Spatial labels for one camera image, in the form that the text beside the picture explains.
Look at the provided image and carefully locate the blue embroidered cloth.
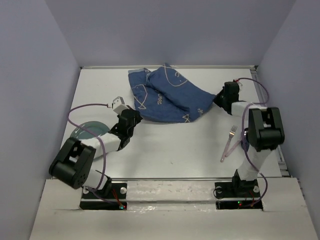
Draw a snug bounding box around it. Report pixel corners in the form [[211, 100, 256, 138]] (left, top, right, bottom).
[[128, 63, 216, 123]]

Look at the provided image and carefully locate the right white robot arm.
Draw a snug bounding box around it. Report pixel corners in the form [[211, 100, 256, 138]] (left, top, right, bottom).
[[213, 78, 285, 202]]

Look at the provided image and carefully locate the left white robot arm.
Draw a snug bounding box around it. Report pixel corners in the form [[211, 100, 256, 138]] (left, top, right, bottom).
[[48, 106, 143, 198]]

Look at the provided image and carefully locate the teal ceramic plate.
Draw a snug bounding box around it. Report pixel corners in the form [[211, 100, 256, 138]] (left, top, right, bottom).
[[70, 121, 110, 140]]

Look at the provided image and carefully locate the dark blue mug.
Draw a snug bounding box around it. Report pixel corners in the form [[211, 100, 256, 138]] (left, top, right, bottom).
[[243, 127, 249, 141]]

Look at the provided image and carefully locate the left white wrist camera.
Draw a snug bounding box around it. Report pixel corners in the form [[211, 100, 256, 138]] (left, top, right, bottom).
[[111, 96, 128, 115]]

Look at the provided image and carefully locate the pink handled fork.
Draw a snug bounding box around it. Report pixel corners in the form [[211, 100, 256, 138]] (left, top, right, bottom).
[[220, 125, 238, 163]]

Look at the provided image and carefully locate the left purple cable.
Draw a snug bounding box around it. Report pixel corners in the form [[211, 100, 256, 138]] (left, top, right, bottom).
[[67, 103, 125, 208]]

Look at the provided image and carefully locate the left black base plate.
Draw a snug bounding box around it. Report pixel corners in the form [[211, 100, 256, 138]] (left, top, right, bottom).
[[79, 181, 128, 211]]

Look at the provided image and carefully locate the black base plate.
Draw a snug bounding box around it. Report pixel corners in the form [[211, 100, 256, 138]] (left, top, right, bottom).
[[212, 181, 263, 210], [79, 181, 128, 211]]

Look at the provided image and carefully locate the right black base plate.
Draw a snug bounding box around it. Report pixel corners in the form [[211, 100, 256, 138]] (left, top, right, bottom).
[[212, 181, 263, 210]]

